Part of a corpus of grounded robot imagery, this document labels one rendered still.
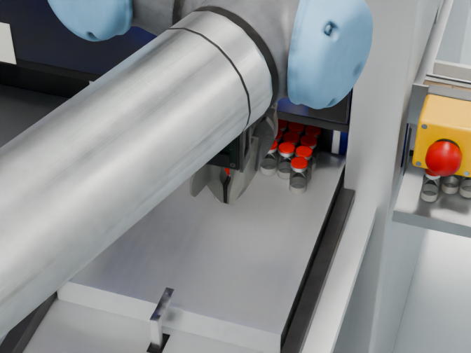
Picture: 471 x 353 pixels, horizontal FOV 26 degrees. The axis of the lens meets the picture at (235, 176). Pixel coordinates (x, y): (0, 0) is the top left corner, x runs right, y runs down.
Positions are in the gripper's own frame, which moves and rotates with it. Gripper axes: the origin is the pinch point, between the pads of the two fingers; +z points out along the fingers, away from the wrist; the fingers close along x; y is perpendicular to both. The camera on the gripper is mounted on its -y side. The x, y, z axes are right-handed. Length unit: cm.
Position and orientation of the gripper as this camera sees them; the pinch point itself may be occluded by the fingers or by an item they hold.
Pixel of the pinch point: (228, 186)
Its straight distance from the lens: 97.3
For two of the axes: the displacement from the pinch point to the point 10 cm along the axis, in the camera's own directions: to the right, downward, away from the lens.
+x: 9.6, 1.9, -2.2
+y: -2.9, 6.3, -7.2
